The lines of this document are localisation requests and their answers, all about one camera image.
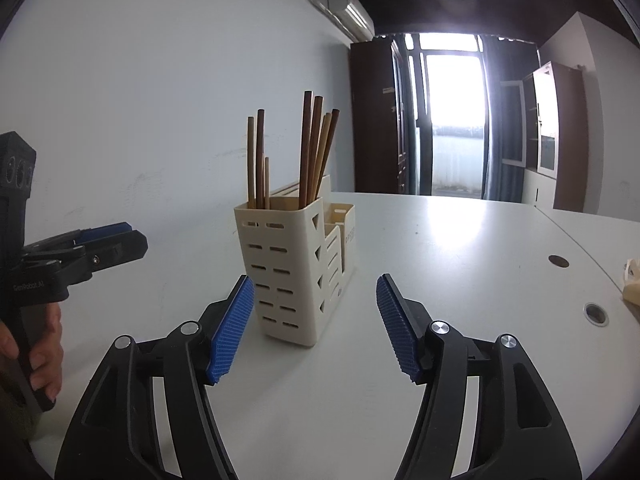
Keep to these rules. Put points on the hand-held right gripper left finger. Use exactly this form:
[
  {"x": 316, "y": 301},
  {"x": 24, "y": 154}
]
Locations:
[{"x": 230, "y": 330}]

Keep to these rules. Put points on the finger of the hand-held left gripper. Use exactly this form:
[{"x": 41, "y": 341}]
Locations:
[
  {"x": 107, "y": 230},
  {"x": 120, "y": 250}
]

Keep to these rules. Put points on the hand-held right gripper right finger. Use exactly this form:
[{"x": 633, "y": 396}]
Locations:
[{"x": 397, "y": 325}]

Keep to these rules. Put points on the cream plastic utensil holder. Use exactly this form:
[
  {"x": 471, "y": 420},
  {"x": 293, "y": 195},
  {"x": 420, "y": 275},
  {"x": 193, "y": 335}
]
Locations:
[{"x": 285, "y": 270}]

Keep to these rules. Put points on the bunch of wooden chopsticks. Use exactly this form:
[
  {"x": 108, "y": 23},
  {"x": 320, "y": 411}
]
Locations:
[{"x": 306, "y": 160}]

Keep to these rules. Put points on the person's left hand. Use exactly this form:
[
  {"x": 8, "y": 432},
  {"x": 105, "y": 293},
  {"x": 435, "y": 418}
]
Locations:
[{"x": 50, "y": 355}]

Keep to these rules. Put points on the dark wooden wardrobe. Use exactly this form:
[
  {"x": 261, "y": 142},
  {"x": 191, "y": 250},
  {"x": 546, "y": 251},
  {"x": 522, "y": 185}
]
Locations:
[{"x": 375, "y": 120}]

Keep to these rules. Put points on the glass balcony door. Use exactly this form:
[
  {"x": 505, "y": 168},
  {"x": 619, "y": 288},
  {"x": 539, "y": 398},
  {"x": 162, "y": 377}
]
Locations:
[{"x": 455, "y": 110}]

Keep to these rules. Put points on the brown paper bag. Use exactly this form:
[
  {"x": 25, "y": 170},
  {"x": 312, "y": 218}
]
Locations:
[{"x": 632, "y": 285}]

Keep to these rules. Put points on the white and wood cabinet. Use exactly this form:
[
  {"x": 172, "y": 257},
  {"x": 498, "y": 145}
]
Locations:
[{"x": 565, "y": 135}]

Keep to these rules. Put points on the white air conditioner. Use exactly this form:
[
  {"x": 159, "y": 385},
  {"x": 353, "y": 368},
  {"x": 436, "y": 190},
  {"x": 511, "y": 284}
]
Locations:
[{"x": 352, "y": 12}]

